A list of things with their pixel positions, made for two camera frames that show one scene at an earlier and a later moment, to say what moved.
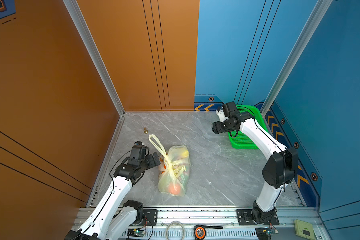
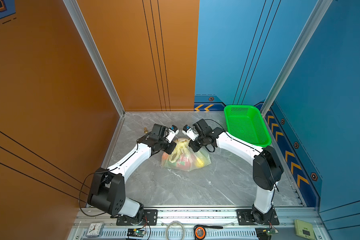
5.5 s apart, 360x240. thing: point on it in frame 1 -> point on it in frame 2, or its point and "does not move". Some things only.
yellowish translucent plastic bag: (175, 168) -> (183, 157)
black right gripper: (216, 128) -> (191, 144)
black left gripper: (152, 163) -> (169, 150)
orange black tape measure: (199, 231) does not move
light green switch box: (304, 229) does not move
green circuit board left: (134, 232) does not move
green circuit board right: (264, 233) does not move
